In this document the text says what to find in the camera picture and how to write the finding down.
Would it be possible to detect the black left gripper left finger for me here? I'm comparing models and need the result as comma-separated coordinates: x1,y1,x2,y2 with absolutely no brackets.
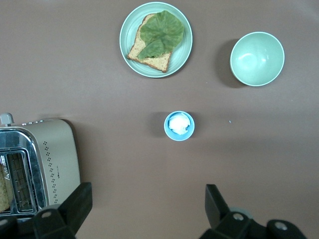
33,182,93,239

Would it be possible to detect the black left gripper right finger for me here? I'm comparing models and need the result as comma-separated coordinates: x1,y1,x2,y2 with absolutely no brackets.
199,184,270,239

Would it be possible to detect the blue plastic cup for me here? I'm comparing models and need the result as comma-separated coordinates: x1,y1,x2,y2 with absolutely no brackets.
163,111,195,142

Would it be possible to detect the beige and chrome toaster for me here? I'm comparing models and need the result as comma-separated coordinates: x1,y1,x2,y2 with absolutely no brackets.
0,113,82,217

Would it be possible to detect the toast slice in toaster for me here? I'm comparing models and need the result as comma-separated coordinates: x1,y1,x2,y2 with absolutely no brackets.
0,164,13,213

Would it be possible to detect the light green bowl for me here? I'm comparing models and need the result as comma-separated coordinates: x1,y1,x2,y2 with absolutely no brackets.
229,31,285,87

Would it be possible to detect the light green plate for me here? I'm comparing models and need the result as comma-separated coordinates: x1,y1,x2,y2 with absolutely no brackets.
119,1,193,78

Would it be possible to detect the brown bread slice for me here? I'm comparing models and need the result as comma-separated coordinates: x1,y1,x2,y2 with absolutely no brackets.
126,13,175,74

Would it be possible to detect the green lettuce leaf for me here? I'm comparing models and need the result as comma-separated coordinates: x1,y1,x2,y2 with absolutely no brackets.
137,10,185,60

